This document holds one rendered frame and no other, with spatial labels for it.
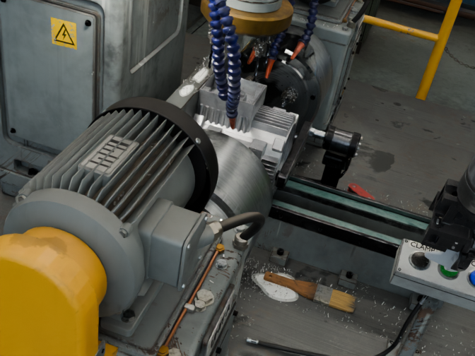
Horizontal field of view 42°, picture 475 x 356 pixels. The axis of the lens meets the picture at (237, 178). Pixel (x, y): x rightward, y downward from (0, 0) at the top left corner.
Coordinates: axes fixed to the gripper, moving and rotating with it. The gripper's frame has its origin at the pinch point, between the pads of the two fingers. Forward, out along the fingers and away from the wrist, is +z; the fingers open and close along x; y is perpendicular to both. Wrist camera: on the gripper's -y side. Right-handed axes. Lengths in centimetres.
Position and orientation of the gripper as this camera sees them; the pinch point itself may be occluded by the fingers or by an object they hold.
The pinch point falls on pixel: (452, 264)
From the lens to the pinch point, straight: 110.6
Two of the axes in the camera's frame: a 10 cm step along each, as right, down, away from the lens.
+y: -9.4, -3.0, 1.7
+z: -0.2, 5.6, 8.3
